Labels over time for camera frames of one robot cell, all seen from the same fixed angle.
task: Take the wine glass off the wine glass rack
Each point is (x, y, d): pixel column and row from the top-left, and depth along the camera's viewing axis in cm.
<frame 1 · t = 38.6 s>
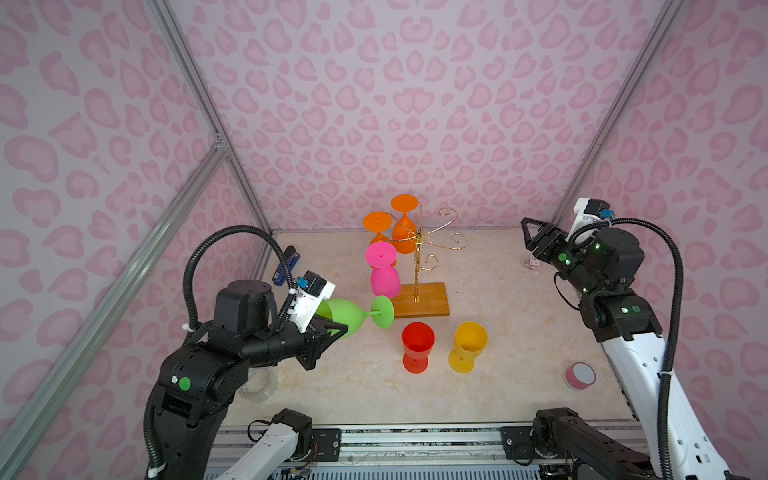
left hand: (343, 324, 55), fingers closed
right hand: (531, 221, 63), fingers open
pink plastic wine glass: (385, 277, 79), point 24 cm above the table
orange wine glass front: (378, 222, 78), point 34 cm above the table
red plastic wine glass: (418, 339, 81), point 12 cm above the table
yellow plastic wine glass: (470, 341, 82), point 11 cm above the table
clear tape roll: (259, 386, 85), on the table
pink tape roll: (580, 375, 80), point 6 cm above the table

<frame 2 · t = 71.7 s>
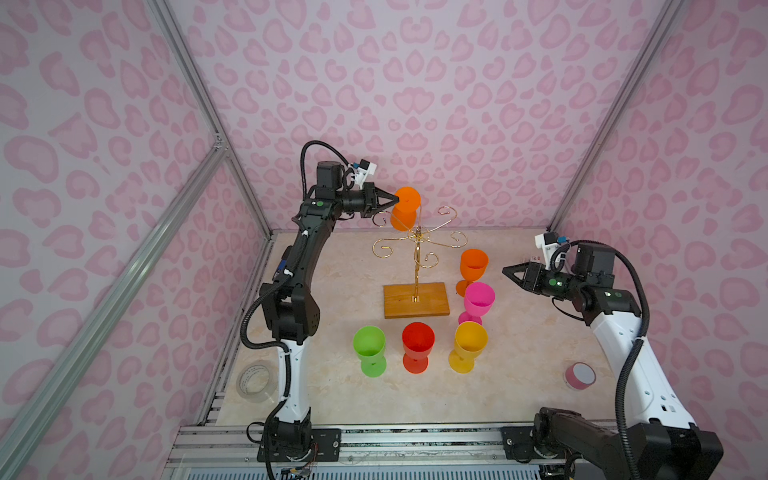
left hand: (399, 195, 79), fingers closed
right hand: (511, 269, 73), fingers open
pink plastic wine glass: (478, 303, 84), point 16 cm above the table
orange wine glass front: (473, 263, 95), point 14 cm above the table
green plastic wine glass: (370, 346, 83), point 9 cm above the table
the other named things where they were.

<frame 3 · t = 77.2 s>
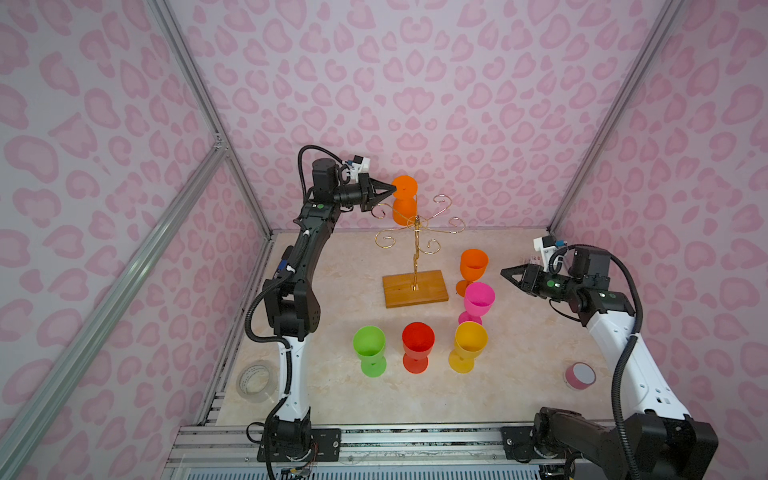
left hand: (397, 184, 79), fingers closed
right hand: (509, 271, 74), fingers open
the named things where they were.

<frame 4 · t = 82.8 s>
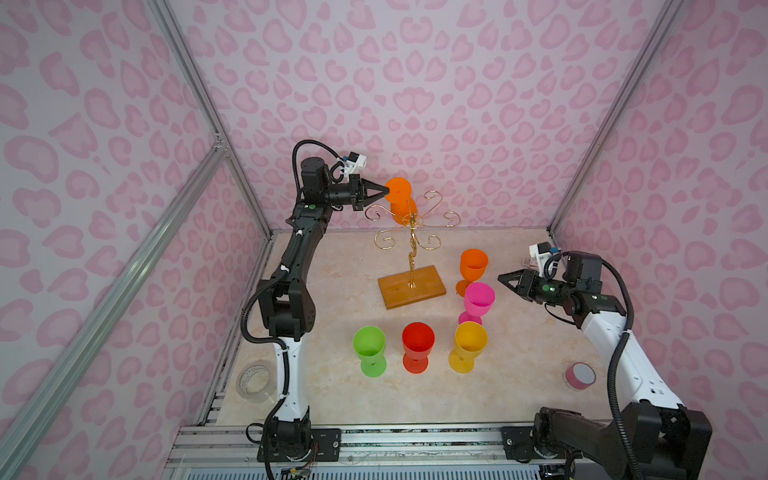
left hand: (388, 188, 77), fingers closed
right hand: (506, 276, 76), fingers open
the named things where they were.

